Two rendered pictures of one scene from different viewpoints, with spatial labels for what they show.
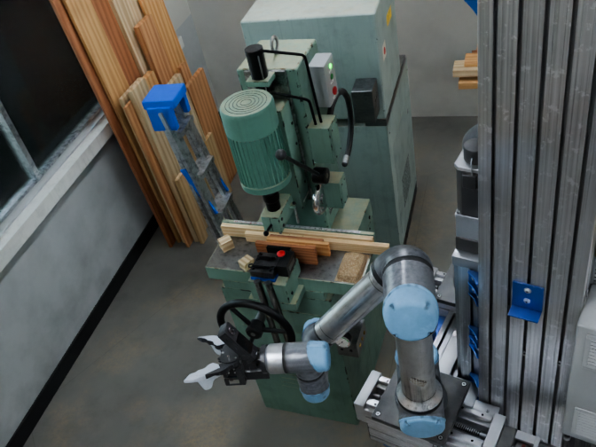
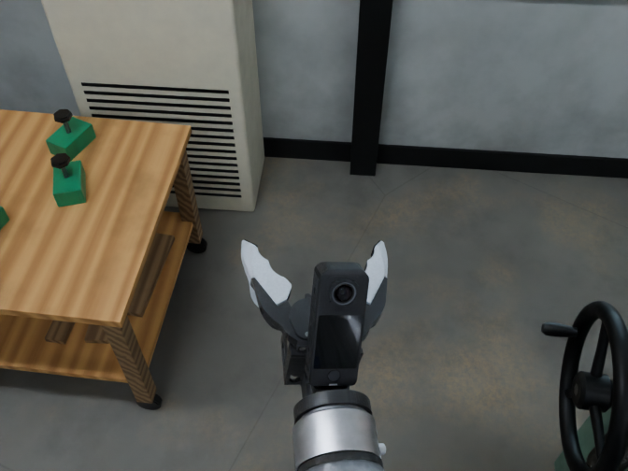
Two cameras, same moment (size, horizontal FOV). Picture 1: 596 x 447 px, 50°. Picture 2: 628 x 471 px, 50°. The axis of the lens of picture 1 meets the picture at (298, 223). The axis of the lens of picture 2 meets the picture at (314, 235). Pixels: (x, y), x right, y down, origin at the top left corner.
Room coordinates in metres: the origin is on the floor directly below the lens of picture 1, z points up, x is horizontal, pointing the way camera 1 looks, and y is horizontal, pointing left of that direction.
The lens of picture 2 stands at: (0.94, -0.08, 1.79)
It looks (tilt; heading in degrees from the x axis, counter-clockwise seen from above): 51 degrees down; 71
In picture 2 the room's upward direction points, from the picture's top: straight up
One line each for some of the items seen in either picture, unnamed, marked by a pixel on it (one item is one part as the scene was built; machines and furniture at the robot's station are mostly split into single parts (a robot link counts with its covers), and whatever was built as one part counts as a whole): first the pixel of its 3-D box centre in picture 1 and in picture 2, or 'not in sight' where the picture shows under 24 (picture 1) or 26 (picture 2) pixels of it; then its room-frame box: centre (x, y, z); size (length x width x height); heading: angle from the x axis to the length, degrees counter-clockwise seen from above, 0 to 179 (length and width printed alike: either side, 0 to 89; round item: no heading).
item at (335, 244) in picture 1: (315, 242); not in sight; (1.76, -0.04, 0.92); 0.55 x 0.02 x 0.04; 62
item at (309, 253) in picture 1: (290, 253); not in sight; (1.71, 0.05, 0.94); 0.20 x 0.01 x 0.08; 62
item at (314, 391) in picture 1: (313, 375); not in sight; (1.03, 0.05, 1.12); 0.11 x 0.08 x 0.11; 167
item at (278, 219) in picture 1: (278, 214); not in sight; (1.83, 0.06, 1.03); 0.14 x 0.07 x 0.09; 152
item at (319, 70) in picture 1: (323, 80); not in sight; (2.03, -0.20, 1.40); 0.10 x 0.06 x 0.16; 152
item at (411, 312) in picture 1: (415, 357); not in sight; (0.96, -0.20, 1.19); 0.15 x 0.12 x 0.55; 167
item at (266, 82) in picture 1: (259, 71); not in sight; (1.94, 0.00, 1.53); 0.08 x 0.08 x 0.17; 62
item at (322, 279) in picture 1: (286, 270); not in sight; (1.70, 0.08, 0.87); 0.61 x 0.30 x 0.06; 62
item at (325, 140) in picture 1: (325, 139); not in sight; (1.93, -0.17, 1.22); 0.09 x 0.08 x 0.15; 152
